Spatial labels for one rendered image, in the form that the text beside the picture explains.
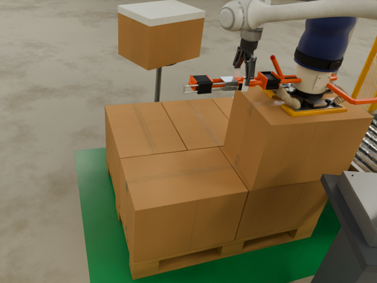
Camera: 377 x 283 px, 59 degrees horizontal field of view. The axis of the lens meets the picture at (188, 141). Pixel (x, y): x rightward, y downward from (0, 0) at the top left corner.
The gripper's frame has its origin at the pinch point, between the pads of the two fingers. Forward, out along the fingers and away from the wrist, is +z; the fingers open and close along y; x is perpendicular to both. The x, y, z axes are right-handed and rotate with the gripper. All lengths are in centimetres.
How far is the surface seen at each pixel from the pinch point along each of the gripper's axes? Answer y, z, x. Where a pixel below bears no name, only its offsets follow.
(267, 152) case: -18.3, 28.8, -11.9
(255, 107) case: -1.9, 13.2, -10.4
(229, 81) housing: -0.5, -1.2, 6.3
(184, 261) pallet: -16, 105, 21
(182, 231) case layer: -18, 75, 27
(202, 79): 0.8, -2.0, 19.1
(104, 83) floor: 227, 109, 32
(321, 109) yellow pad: -12.1, 11.3, -42.1
